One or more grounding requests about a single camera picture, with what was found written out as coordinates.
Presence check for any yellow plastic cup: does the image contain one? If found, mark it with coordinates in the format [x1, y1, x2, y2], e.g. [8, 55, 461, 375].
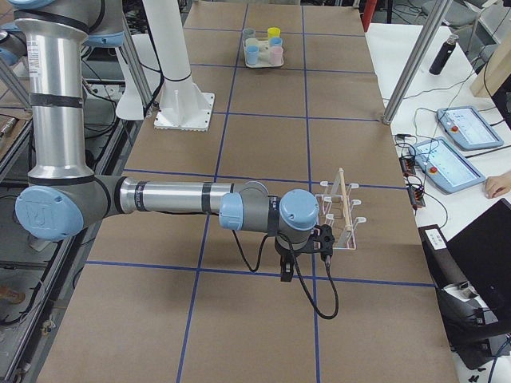
[267, 26, 281, 39]

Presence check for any near teach pendant tablet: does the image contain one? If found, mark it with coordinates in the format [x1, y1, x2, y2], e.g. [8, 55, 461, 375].
[411, 137, 485, 194]

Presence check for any aluminium frame post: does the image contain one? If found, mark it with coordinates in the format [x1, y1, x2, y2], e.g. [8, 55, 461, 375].
[382, 0, 453, 125]

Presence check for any teach pendant tablet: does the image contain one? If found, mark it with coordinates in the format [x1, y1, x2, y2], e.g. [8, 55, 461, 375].
[436, 106, 504, 151]
[411, 137, 485, 194]

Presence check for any white wire cup rack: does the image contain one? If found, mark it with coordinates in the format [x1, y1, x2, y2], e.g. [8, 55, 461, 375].
[315, 168, 367, 250]

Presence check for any far teach pendant tablet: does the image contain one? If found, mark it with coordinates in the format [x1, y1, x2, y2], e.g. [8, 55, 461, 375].
[436, 106, 504, 151]

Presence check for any pink plastic cup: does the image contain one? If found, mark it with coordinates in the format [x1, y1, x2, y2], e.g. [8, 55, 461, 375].
[269, 45, 283, 66]

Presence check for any cream plastic tray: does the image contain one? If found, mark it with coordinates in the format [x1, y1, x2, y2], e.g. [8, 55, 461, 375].
[244, 38, 283, 69]

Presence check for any person's hand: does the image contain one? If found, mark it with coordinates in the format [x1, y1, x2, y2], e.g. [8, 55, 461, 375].
[485, 172, 511, 199]

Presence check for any black water bottle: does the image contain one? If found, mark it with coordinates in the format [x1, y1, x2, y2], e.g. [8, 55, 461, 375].
[429, 34, 459, 75]

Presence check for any light blue plastic cup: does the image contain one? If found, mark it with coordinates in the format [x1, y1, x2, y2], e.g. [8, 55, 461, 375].
[268, 37, 283, 48]

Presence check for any grey plastic cup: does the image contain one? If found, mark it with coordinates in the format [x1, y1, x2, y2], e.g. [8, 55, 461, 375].
[242, 28, 256, 41]

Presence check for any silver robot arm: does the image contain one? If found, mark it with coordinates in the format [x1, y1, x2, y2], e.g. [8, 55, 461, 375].
[1, 22, 27, 66]
[14, 1, 319, 281]

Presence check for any black orange usb hub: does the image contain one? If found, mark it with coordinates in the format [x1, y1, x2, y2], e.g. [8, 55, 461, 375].
[399, 157, 416, 176]

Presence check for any cream plastic cup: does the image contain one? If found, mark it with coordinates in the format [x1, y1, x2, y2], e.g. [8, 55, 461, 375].
[244, 38, 259, 53]

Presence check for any black computer monitor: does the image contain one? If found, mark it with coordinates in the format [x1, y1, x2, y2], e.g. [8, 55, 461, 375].
[447, 198, 511, 319]

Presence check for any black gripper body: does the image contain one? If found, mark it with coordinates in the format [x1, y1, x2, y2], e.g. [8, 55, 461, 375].
[275, 234, 315, 267]

